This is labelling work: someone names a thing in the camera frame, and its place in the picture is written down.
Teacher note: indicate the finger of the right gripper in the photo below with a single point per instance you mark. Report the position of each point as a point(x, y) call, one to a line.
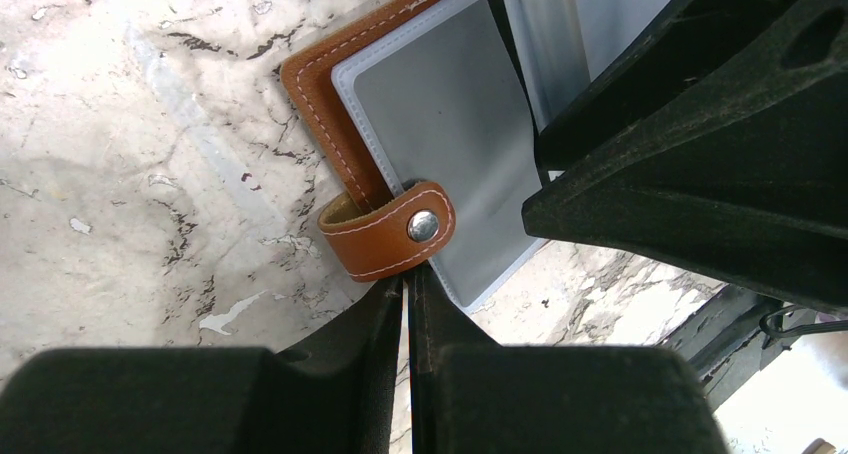
point(686, 42)
point(742, 178)

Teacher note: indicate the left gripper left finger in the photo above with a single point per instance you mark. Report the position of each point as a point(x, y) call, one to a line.
point(331, 392)

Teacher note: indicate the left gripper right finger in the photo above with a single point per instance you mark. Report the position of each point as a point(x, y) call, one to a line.
point(473, 395)

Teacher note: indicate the brown leather card holder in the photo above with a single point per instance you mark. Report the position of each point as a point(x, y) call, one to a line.
point(558, 48)

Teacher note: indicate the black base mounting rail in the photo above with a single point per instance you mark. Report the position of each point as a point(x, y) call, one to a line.
point(723, 341)

